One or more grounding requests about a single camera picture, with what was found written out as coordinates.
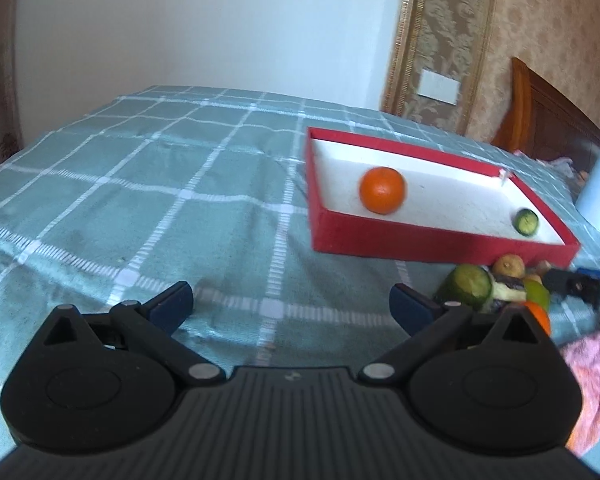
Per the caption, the orange mandarin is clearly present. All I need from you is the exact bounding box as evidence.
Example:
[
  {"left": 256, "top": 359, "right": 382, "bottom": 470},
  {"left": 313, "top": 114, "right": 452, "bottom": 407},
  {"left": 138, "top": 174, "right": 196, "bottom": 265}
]
[
  {"left": 524, "top": 301, "right": 552, "bottom": 337},
  {"left": 359, "top": 166, "right": 407, "bottom": 217}
]

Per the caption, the dark sugarcane piece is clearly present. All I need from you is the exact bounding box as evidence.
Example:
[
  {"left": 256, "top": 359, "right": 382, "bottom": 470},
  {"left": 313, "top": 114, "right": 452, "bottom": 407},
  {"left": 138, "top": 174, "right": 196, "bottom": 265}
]
[{"left": 487, "top": 275, "right": 528, "bottom": 313}]

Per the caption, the red cardboard box tray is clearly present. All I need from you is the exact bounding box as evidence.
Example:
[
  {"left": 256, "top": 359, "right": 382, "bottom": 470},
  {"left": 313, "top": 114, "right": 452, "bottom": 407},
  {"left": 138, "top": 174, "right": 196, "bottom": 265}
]
[{"left": 305, "top": 126, "right": 581, "bottom": 267}]

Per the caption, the cut green lime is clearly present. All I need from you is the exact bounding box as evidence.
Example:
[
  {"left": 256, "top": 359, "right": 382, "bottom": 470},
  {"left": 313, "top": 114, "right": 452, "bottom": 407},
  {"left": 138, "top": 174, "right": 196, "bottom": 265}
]
[{"left": 436, "top": 265, "right": 494, "bottom": 312}]

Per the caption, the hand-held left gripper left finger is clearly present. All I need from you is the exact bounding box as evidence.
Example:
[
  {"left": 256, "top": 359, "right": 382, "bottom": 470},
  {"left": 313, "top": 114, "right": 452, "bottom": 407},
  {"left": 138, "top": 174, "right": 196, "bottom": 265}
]
[{"left": 30, "top": 281, "right": 227, "bottom": 387}]

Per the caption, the green cucumber piece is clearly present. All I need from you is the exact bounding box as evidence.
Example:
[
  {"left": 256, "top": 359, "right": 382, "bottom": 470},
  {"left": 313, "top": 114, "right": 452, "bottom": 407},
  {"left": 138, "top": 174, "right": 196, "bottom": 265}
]
[{"left": 514, "top": 209, "right": 540, "bottom": 237}]

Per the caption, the pink towel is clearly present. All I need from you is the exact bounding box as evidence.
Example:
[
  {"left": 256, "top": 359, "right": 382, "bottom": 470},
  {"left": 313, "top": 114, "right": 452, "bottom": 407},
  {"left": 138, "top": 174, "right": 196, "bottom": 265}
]
[{"left": 560, "top": 327, "right": 600, "bottom": 457}]

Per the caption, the white wall switch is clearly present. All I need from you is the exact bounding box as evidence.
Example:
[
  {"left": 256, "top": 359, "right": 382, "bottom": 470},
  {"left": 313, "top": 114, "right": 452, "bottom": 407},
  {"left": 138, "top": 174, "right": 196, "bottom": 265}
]
[{"left": 418, "top": 69, "right": 462, "bottom": 106}]

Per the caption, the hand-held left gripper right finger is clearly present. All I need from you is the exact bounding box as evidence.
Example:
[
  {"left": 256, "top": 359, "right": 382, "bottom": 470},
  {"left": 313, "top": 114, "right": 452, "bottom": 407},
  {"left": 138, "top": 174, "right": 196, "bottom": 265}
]
[{"left": 357, "top": 283, "right": 556, "bottom": 387}]

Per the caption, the gold wall moulding frame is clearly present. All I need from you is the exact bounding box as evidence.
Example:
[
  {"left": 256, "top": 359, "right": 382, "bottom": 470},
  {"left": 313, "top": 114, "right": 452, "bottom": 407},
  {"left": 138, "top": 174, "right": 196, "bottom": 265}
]
[{"left": 379, "top": 0, "right": 502, "bottom": 137}]

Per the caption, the wooden headboard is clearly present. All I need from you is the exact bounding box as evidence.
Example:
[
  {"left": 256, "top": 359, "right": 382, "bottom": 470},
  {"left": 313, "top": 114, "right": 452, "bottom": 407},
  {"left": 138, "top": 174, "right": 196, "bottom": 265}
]
[{"left": 492, "top": 57, "right": 600, "bottom": 173}]

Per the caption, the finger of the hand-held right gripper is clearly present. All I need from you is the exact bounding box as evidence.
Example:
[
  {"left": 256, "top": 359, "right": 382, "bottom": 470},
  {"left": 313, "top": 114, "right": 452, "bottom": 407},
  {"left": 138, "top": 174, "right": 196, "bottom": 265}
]
[{"left": 544, "top": 268, "right": 600, "bottom": 307}]

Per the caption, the green tomato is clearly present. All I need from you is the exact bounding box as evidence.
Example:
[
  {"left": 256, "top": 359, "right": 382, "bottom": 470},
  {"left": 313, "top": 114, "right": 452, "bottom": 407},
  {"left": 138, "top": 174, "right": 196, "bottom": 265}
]
[{"left": 524, "top": 280, "right": 552, "bottom": 312}]

